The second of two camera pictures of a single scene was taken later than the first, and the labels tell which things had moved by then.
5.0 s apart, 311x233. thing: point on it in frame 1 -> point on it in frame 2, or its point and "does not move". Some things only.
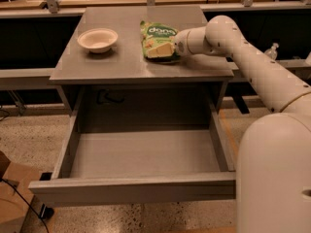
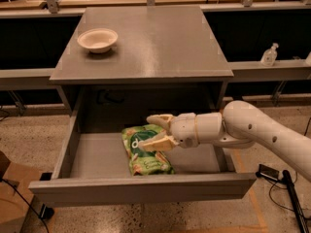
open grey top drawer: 125,156 does not move
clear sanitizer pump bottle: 271,52 does not move
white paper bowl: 98,40 does not move
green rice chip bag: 158,42 -> 146,161
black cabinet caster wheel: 46,212 does not move
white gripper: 182,44 -> 184,129
